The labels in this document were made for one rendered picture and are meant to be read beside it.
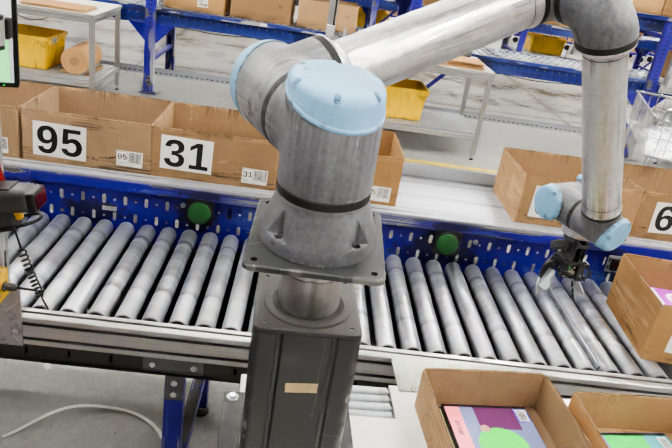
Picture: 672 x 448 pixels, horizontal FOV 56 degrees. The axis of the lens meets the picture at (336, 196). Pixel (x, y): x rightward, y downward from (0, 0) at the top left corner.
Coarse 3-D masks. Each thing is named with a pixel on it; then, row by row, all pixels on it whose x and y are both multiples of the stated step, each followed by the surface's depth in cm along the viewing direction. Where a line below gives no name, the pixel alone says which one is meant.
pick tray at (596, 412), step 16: (576, 400) 132; (592, 400) 135; (608, 400) 135; (624, 400) 136; (640, 400) 136; (656, 400) 136; (576, 416) 131; (592, 416) 137; (608, 416) 137; (624, 416) 137; (640, 416) 138; (656, 416) 138; (592, 432) 125; (608, 432) 137; (624, 432) 138; (640, 432) 138; (656, 432) 139
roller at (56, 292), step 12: (96, 228) 189; (108, 228) 192; (84, 240) 183; (96, 240) 184; (84, 252) 176; (96, 252) 182; (72, 264) 169; (84, 264) 173; (60, 276) 163; (72, 276) 165; (48, 288) 158; (60, 288) 159; (48, 300) 153; (60, 300) 157
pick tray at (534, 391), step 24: (432, 384) 135; (456, 384) 136; (480, 384) 137; (504, 384) 138; (528, 384) 138; (552, 384) 135; (432, 408) 125; (528, 408) 140; (552, 408) 133; (432, 432) 124; (552, 432) 132; (576, 432) 124
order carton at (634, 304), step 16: (624, 256) 186; (640, 256) 187; (624, 272) 184; (640, 272) 189; (656, 272) 189; (624, 288) 182; (640, 288) 173; (608, 304) 191; (624, 304) 181; (640, 304) 171; (656, 304) 163; (624, 320) 179; (640, 320) 170; (656, 320) 162; (640, 336) 169; (656, 336) 164; (640, 352) 168; (656, 352) 166
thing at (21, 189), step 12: (0, 192) 128; (12, 192) 128; (24, 192) 129; (36, 192) 130; (0, 204) 129; (12, 204) 129; (24, 204) 129; (36, 204) 130; (0, 216) 131; (12, 216) 132; (0, 228) 132; (12, 228) 132
